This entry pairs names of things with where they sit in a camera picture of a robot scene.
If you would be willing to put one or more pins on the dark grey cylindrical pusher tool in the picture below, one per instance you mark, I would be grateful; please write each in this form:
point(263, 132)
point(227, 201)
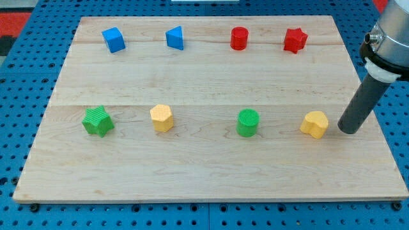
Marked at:
point(361, 105)

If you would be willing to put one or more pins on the green star block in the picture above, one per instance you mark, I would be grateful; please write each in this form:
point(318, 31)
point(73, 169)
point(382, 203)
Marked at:
point(97, 121)

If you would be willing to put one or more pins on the light wooden board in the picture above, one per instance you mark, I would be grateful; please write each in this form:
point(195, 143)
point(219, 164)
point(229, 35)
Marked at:
point(202, 158)

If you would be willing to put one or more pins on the blue triangular prism block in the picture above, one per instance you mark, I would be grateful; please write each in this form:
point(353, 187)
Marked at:
point(174, 38)

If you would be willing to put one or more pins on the red cylinder block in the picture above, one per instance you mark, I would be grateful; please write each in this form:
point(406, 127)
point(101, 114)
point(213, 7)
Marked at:
point(239, 37)

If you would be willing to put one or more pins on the green cylinder block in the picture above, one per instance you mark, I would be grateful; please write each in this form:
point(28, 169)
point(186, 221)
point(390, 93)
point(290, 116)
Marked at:
point(247, 122)

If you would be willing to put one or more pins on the blue cube block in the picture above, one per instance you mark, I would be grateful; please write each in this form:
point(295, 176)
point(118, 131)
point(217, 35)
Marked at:
point(114, 39)

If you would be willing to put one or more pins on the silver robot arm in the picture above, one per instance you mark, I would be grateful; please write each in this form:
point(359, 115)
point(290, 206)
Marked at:
point(385, 48)

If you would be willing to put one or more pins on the red star block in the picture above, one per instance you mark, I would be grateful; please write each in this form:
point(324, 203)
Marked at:
point(295, 40)

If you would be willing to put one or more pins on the yellow heart block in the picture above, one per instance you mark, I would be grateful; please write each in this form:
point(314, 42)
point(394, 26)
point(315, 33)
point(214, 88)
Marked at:
point(315, 123)

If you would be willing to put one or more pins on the yellow hexagon block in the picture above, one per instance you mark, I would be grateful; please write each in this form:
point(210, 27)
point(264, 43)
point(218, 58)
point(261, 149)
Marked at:
point(162, 117)

